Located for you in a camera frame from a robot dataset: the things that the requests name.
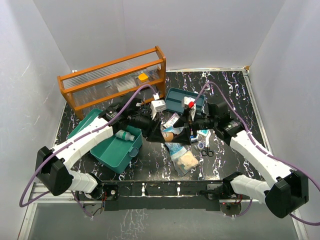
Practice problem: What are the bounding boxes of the blue white bandage packet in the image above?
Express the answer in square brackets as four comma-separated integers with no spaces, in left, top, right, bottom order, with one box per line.
[197,129,210,137]

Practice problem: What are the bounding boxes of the brown medicine bottle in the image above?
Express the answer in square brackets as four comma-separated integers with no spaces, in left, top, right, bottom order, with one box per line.
[161,131,179,143]

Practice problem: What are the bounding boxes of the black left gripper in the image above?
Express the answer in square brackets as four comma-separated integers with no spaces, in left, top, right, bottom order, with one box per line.
[128,109,165,143]

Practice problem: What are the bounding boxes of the small tape roll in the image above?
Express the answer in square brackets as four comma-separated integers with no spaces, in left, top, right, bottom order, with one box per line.
[196,142,206,151]

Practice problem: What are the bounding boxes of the clear bag of gauze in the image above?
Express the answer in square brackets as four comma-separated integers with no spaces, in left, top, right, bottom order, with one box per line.
[163,113,180,129]

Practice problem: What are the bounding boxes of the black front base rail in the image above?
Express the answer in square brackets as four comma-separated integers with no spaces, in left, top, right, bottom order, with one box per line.
[74,174,253,212]

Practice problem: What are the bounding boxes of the clear bag cotton balls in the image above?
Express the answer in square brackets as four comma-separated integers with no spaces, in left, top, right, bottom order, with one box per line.
[173,151,199,176]

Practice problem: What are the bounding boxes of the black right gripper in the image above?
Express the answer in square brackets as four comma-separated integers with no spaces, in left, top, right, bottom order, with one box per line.
[171,109,217,145]

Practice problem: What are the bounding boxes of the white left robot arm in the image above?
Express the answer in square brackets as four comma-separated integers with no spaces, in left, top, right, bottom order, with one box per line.
[35,93,166,200]

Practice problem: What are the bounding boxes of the blue cotton swab packet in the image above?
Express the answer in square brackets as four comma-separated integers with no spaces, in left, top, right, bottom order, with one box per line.
[164,126,187,161]

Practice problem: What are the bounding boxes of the orange wooden shelf rack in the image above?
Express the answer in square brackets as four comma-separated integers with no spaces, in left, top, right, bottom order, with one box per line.
[57,46,167,120]

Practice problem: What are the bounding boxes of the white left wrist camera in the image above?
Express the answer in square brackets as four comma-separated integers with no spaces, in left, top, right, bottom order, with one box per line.
[150,93,167,120]

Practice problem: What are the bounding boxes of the teal medicine kit box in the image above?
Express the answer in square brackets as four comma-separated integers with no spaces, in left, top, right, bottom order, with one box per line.
[67,107,144,174]

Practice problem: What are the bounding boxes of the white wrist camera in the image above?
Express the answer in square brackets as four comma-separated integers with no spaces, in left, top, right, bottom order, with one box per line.
[181,96,196,120]
[150,93,167,120]

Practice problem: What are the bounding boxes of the orange block on shelf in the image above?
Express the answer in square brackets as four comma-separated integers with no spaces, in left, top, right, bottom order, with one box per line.
[138,72,149,83]

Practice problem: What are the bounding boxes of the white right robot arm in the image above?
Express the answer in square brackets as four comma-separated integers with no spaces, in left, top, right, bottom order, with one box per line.
[174,97,309,219]

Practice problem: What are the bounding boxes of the white green-labelled bottle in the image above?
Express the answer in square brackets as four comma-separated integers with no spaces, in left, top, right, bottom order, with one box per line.
[115,130,136,142]

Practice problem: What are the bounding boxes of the dark teal divider tray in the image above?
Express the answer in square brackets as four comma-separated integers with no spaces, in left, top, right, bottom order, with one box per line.
[164,87,198,115]

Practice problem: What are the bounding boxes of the black small scissors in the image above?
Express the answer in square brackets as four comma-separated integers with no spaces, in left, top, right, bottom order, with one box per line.
[201,132,214,157]

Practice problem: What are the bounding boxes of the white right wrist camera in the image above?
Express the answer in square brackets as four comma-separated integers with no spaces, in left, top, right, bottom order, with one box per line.
[181,96,196,120]

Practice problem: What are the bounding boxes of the white blue ointment tube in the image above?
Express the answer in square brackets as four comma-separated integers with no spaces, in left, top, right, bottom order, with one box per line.
[190,135,199,143]

